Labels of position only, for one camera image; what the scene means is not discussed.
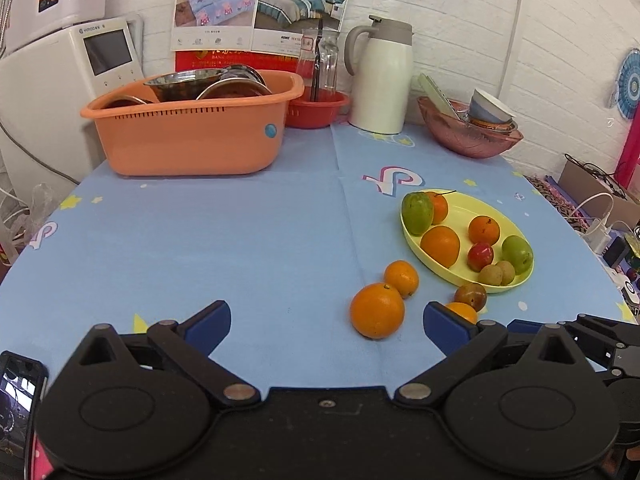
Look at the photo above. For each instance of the pink glass bowl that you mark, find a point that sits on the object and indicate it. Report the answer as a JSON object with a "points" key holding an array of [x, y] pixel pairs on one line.
{"points": [[465, 140]]}

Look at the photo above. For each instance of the white dish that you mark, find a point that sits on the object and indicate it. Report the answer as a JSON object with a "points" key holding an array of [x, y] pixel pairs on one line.
{"points": [[437, 97]]}

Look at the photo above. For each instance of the small orange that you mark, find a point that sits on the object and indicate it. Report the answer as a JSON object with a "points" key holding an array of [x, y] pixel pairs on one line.
{"points": [[400, 278], [464, 311]]}

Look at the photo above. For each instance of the orange plastic basket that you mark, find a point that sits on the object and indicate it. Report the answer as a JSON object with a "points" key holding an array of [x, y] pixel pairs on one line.
{"points": [[190, 145]]}

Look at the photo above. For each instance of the orange with dark stem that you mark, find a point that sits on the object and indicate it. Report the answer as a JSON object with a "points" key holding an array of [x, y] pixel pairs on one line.
{"points": [[483, 230]]}

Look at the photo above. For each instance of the red plastic basket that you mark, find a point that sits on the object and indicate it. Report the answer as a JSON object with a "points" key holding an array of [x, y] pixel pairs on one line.
{"points": [[315, 112]]}

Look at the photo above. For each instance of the dark red-brown plum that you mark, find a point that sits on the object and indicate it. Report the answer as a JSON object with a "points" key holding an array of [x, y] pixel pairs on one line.
{"points": [[471, 296]]}

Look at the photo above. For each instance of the large orange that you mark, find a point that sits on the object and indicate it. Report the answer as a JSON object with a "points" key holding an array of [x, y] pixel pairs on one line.
{"points": [[377, 311], [440, 208], [441, 246]]}

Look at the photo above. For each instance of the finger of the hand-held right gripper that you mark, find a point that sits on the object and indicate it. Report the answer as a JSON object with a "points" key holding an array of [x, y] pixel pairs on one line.
{"points": [[610, 340]]}

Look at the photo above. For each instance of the black smartphone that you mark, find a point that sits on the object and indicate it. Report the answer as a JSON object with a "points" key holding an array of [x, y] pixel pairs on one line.
{"points": [[17, 400]]}

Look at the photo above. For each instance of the steel bowl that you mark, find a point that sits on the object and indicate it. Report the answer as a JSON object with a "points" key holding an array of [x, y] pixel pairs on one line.
{"points": [[120, 102], [182, 85], [237, 87]]}

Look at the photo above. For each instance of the blue round wall decoration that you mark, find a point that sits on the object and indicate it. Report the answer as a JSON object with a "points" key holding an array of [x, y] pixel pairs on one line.
{"points": [[627, 85]]}

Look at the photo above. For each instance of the white appliance with screen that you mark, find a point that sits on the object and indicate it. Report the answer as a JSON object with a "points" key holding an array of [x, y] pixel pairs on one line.
{"points": [[45, 110]]}

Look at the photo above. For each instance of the brown kiwi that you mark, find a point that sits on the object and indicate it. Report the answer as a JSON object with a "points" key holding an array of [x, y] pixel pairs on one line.
{"points": [[507, 271], [490, 275]]}

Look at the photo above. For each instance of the green mango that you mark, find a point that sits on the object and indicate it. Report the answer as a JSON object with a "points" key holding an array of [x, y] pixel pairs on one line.
{"points": [[517, 254]]}

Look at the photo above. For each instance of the small black device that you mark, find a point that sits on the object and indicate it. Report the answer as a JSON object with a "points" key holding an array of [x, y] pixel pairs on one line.
{"points": [[617, 254]]}

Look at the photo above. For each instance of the wall calendar poster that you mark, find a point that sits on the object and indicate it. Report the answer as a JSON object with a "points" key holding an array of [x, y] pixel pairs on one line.
{"points": [[250, 0]]}

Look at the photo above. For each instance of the yellow oval plate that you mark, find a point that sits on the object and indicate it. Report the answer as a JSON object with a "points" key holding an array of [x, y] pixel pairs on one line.
{"points": [[462, 200]]}

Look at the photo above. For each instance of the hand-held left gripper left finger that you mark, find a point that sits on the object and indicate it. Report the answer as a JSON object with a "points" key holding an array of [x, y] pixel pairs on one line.
{"points": [[210, 322]]}

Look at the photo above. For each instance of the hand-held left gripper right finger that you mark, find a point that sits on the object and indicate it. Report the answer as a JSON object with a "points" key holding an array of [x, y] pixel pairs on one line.
{"points": [[444, 325]]}

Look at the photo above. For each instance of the white thermos jug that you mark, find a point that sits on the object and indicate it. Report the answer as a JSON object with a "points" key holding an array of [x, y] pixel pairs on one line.
{"points": [[382, 80]]}

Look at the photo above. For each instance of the blue and white bowl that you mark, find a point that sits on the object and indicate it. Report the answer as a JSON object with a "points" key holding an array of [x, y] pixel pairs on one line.
{"points": [[492, 107]]}

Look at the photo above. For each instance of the red apple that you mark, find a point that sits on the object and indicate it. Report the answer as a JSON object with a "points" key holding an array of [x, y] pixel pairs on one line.
{"points": [[480, 256]]}

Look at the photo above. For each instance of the clear drinking glass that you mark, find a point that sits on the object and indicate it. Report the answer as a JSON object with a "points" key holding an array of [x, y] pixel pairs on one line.
{"points": [[305, 65], [328, 65]]}

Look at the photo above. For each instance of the patterned cloth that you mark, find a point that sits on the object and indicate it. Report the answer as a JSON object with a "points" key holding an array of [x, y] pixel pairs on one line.
{"points": [[555, 195]]}

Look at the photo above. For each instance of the cardboard box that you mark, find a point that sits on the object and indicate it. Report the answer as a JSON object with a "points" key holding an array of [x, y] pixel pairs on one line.
{"points": [[575, 180]]}

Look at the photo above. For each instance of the blue printed tablecloth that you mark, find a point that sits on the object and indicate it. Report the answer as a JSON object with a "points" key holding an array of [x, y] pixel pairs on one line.
{"points": [[225, 240]]}

